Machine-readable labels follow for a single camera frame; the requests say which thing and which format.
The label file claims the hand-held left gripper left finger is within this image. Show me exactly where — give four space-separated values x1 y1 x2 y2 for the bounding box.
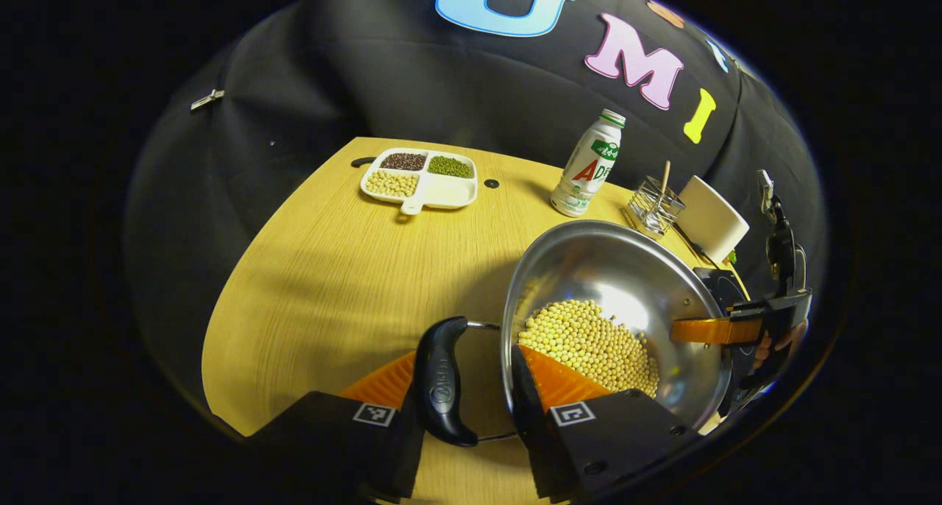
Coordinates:
247 350 426 504

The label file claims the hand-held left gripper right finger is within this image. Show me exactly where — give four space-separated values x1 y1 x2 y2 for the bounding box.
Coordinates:
510 345 701 504

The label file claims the black induction cooktop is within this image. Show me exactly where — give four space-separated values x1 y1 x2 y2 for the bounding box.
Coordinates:
695 267 750 322

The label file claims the steel pot with black handles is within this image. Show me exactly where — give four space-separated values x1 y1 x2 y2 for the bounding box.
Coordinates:
414 219 734 447

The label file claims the white toaster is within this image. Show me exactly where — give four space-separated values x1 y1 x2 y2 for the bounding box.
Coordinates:
676 175 750 264

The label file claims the pile of yellow soybeans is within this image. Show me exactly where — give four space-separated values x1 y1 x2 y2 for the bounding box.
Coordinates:
517 299 661 399

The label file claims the white milk bottle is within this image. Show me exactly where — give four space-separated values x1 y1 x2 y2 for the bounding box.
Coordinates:
550 109 626 217

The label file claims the white divided dish with beans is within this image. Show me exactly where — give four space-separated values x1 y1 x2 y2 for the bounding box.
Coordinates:
360 148 478 216

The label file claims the black power cable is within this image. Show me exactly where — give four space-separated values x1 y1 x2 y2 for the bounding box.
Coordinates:
673 225 718 266

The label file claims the wire mesh holder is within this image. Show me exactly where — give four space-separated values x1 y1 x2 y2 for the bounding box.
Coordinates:
628 175 685 237

